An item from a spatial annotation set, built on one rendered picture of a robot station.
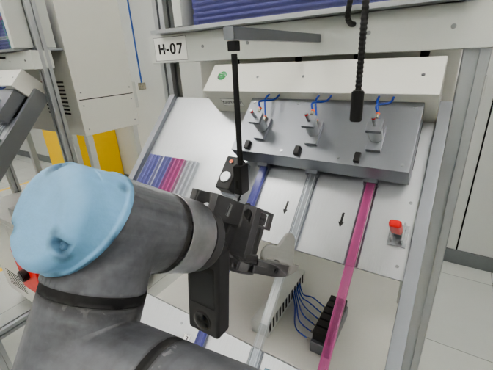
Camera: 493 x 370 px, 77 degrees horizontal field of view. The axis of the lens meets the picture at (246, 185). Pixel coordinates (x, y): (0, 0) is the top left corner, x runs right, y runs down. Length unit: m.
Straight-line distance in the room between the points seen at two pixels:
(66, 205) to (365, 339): 0.85
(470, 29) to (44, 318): 0.66
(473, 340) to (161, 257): 1.85
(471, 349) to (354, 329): 1.05
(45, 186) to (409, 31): 0.60
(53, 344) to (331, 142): 0.49
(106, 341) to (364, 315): 0.85
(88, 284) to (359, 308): 0.88
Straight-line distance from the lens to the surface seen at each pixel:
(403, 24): 0.66
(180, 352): 0.22
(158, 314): 0.71
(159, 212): 0.25
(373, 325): 0.99
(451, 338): 1.97
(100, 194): 0.22
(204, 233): 0.29
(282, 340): 0.92
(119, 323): 0.25
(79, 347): 0.24
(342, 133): 0.59
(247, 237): 0.37
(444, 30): 0.66
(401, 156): 0.56
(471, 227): 2.39
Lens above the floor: 1.31
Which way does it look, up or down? 22 degrees down
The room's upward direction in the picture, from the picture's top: 3 degrees counter-clockwise
